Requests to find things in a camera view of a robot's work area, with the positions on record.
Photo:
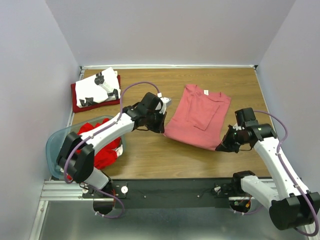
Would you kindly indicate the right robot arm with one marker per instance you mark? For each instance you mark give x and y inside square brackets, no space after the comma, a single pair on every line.
[291,205]

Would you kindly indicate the pink polo shirt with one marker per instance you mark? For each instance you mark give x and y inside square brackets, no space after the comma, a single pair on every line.
[199,118]

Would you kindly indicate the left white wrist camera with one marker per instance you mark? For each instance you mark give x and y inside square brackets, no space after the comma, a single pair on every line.
[163,103]

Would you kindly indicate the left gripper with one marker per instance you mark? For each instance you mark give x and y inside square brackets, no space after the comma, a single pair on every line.
[160,128]

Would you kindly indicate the folded dark red t-shirt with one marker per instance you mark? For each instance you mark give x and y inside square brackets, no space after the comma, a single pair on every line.
[77,110]

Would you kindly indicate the red and white t-shirt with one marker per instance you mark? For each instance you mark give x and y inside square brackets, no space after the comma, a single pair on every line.
[109,153]

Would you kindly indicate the clear plastic basket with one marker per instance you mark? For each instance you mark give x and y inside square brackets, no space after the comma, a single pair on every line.
[55,142]

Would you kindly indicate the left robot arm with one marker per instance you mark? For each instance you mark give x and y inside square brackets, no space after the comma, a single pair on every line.
[76,156]

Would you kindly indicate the aluminium frame rail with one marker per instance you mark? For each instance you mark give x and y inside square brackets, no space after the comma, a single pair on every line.
[65,212]

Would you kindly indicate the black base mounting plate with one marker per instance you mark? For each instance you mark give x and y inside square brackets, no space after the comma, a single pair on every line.
[176,193]

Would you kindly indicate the folded white printed t-shirt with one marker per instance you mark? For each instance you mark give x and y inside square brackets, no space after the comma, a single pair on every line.
[103,87]

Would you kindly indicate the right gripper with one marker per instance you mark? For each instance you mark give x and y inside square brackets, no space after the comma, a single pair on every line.
[225,145]

